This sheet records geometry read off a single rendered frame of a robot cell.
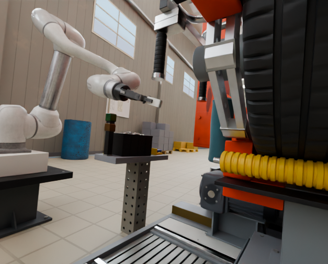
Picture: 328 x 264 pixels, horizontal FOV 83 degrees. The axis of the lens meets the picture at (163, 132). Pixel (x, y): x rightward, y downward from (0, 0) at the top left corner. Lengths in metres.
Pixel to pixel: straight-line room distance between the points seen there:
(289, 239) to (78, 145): 3.59
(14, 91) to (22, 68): 0.43
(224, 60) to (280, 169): 0.27
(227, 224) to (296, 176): 0.71
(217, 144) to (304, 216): 0.34
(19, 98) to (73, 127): 0.97
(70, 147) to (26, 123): 2.57
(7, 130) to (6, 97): 2.68
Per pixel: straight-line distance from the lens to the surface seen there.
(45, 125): 1.41
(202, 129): 1.16
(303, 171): 0.48
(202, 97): 0.88
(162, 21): 0.67
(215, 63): 0.43
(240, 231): 1.13
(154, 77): 0.61
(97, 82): 0.93
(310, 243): 0.62
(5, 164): 1.23
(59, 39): 1.20
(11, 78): 4.04
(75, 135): 3.84
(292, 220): 0.61
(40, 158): 1.30
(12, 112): 1.32
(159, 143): 5.78
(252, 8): 0.38
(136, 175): 1.07
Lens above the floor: 0.56
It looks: 2 degrees up
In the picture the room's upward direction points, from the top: 5 degrees clockwise
